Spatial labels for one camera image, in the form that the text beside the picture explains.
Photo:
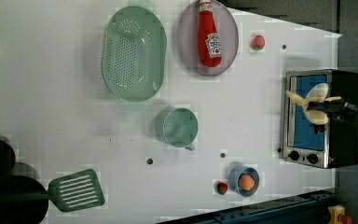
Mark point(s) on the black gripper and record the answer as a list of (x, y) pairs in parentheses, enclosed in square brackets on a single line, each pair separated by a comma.
[(337, 110)]

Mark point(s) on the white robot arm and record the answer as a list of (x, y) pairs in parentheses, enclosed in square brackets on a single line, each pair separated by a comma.
[(334, 108)]

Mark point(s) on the green mug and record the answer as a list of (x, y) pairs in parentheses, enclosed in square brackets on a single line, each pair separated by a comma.
[(177, 127)]

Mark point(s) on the silver black toaster oven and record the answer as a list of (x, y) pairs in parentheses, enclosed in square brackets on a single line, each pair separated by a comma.
[(326, 146)]

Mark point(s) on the pink strawberry toy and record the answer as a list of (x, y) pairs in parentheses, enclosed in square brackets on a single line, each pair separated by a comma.
[(258, 42)]

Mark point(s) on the blue small bowl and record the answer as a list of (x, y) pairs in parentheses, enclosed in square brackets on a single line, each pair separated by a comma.
[(236, 175)]

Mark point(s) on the orange toy fruit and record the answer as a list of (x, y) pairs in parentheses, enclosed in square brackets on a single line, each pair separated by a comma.
[(247, 182)]

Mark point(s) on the red plush ketchup bottle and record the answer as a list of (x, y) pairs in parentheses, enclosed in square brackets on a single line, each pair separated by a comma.
[(209, 46)]

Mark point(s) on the red strawberry toy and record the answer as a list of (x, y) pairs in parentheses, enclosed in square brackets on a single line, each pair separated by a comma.
[(221, 188)]

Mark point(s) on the grey oval plate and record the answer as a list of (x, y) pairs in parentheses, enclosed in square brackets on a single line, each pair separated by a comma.
[(187, 34)]

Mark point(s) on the green perforated colander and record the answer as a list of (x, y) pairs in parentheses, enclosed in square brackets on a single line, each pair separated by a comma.
[(134, 50)]

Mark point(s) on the green slotted spatula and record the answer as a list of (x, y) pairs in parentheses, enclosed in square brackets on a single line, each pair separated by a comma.
[(69, 193)]

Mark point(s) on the black round pan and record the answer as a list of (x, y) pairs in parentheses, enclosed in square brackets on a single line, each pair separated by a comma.
[(22, 212)]

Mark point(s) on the blue metal frame rail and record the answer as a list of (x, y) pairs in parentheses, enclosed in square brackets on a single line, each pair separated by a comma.
[(307, 208)]

